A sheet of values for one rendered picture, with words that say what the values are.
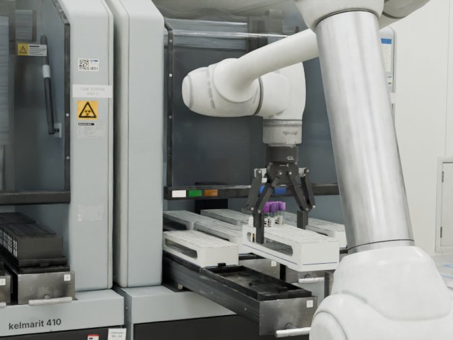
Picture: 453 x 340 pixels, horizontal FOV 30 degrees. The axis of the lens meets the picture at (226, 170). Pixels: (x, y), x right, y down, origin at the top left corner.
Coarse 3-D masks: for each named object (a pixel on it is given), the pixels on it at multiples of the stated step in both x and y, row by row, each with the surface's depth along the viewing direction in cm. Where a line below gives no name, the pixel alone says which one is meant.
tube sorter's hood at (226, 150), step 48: (192, 0) 240; (240, 0) 249; (288, 0) 259; (192, 48) 220; (240, 48) 225; (192, 144) 221; (240, 144) 227; (240, 192) 227; (288, 192) 233; (336, 192) 239
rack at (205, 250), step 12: (168, 240) 232; (180, 240) 218; (192, 240) 216; (204, 240) 216; (216, 240) 216; (180, 252) 221; (192, 252) 228; (204, 252) 205; (216, 252) 206; (228, 252) 207; (204, 264) 205; (216, 264) 206; (228, 264) 207
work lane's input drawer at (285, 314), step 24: (168, 264) 221; (192, 264) 208; (240, 264) 208; (192, 288) 206; (216, 288) 192; (240, 288) 183; (264, 288) 187; (288, 288) 186; (240, 312) 181; (264, 312) 173; (288, 312) 175; (312, 312) 177; (288, 336) 171
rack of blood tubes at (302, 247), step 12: (252, 228) 199; (264, 228) 198; (276, 228) 199; (288, 228) 199; (276, 240) 188; (288, 240) 182; (300, 240) 181; (312, 240) 180; (324, 240) 181; (336, 240) 181; (252, 252) 200; (276, 252) 188; (288, 252) 197; (300, 252) 178; (312, 252) 179; (324, 252) 180; (336, 252) 181; (288, 264) 183; (300, 264) 178; (312, 264) 179; (324, 264) 180; (336, 264) 182
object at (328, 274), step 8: (432, 256) 222; (440, 256) 222; (448, 256) 222; (440, 264) 210; (448, 264) 210; (328, 272) 207; (440, 272) 200; (448, 272) 200; (328, 280) 208; (448, 280) 190; (328, 288) 208
